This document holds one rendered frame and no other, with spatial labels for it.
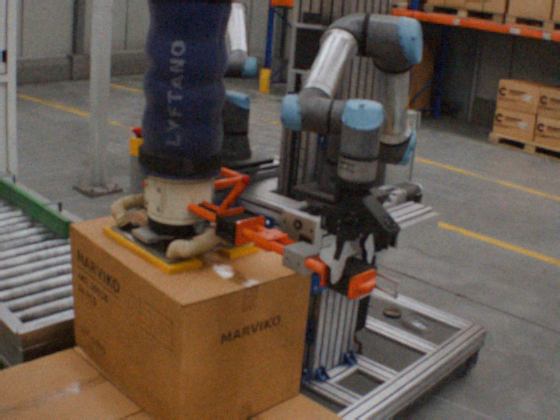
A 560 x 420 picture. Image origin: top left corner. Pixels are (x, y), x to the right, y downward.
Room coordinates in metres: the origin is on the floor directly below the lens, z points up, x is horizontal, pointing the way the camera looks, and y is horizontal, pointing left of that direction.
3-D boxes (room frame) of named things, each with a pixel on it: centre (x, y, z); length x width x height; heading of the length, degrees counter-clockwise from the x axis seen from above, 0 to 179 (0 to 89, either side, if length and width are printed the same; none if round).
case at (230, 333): (1.67, 0.26, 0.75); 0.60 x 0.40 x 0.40; 43
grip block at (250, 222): (1.50, 0.09, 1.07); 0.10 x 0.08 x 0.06; 135
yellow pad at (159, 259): (1.61, 0.34, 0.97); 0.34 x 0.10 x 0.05; 45
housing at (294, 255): (1.35, -0.06, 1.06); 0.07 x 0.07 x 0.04; 45
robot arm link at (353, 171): (1.27, -0.14, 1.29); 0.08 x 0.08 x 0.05
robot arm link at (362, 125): (1.27, -0.14, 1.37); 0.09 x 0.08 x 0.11; 166
